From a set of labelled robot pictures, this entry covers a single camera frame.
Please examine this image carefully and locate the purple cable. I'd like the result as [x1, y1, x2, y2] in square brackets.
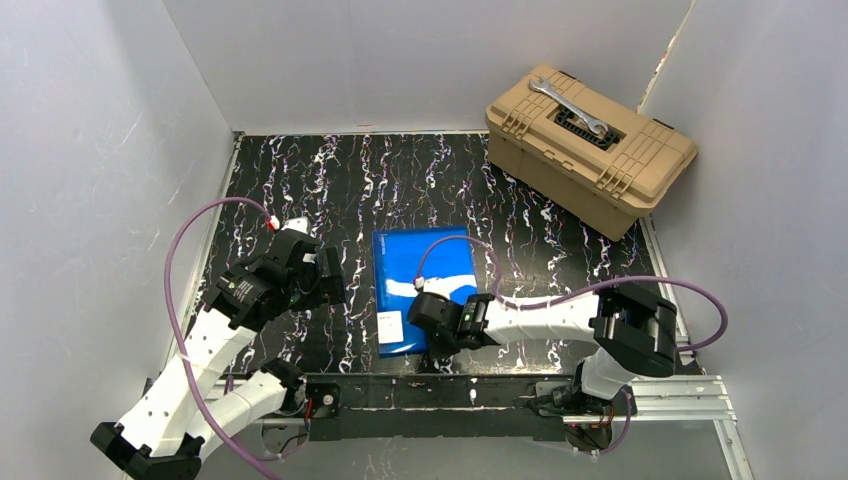
[413, 234, 729, 456]
[163, 196, 313, 480]

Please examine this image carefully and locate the silver open-end wrench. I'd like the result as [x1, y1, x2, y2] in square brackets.
[528, 77, 609, 137]

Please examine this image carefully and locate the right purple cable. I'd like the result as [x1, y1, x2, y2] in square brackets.
[413, 234, 729, 456]

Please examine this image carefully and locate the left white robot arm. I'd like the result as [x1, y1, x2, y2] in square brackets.
[90, 217, 345, 479]

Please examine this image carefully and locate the tan plastic toolbox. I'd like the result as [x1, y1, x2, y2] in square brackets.
[485, 64, 697, 241]

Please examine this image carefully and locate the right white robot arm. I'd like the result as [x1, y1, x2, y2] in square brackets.
[407, 276, 677, 418]

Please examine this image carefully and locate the aluminium frame rail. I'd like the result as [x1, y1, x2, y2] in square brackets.
[206, 373, 753, 479]

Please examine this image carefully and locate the blue plastic folder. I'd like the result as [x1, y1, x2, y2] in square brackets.
[372, 226, 477, 358]

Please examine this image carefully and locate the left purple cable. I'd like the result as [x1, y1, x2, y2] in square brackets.
[163, 196, 313, 480]

